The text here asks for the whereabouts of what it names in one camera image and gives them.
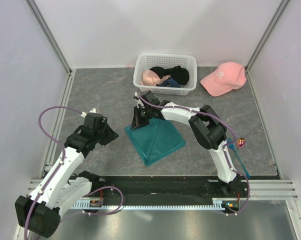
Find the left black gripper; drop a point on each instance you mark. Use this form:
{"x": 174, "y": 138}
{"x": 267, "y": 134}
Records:
{"x": 111, "y": 135}

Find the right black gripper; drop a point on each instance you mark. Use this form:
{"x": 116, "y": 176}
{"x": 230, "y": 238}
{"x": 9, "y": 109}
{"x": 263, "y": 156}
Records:
{"x": 137, "y": 122}

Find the teal satin napkin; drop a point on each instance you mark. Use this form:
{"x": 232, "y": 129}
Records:
{"x": 155, "y": 141}

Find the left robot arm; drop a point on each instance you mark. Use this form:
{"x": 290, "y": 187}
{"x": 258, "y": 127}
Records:
{"x": 41, "y": 211}

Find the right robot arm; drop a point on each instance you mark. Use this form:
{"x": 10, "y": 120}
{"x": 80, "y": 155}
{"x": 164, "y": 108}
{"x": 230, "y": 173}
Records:
{"x": 208, "y": 129}

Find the peach satin garment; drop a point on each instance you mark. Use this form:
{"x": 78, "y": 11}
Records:
{"x": 150, "y": 78}

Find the navy blue garment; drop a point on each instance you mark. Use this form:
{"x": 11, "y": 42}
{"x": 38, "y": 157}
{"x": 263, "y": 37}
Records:
{"x": 169, "y": 83}

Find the white plastic basket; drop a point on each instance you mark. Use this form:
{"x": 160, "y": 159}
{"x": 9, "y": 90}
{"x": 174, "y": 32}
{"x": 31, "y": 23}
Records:
{"x": 145, "y": 61}

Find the black garment in basket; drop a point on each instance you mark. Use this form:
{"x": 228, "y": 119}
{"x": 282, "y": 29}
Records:
{"x": 179, "y": 74}

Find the pink baseball cap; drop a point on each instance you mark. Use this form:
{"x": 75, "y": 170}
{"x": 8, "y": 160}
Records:
{"x": 227, "y": 77}

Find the iridescent pink spoon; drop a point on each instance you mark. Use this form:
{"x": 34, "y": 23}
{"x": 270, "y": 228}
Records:
{"x": 240, "y": 143}

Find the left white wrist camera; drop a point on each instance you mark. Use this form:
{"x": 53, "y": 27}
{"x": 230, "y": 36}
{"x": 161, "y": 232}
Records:
{"x": 84, "y": 114}

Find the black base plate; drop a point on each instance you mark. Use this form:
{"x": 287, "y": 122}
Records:
{"x": 202, "y": 186}

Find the light blue cable duct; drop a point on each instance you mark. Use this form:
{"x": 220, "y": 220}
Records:
{"x": 87, "y": 204}

